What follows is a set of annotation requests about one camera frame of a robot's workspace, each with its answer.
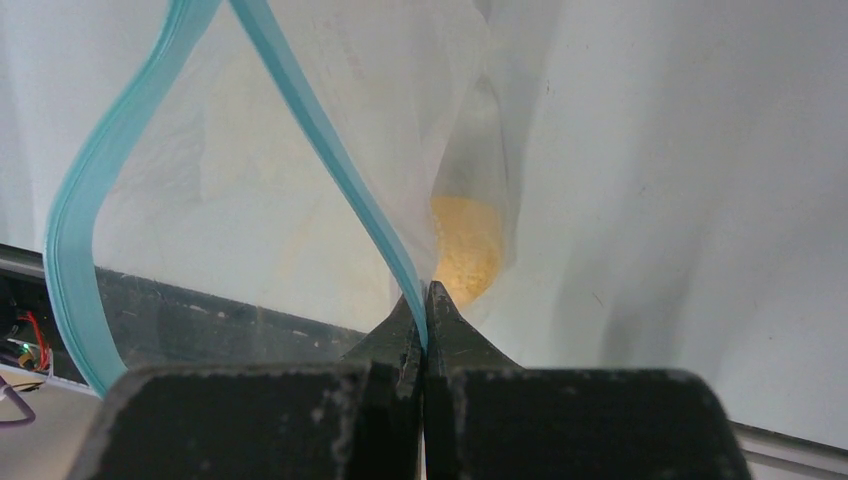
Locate clear zip bag blue zipper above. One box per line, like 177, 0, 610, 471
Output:
45, 1, 562, 394

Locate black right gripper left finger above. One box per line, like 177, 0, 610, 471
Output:
69, 301, 423, 479

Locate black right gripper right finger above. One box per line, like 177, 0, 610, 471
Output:
424, 282, 750, 479

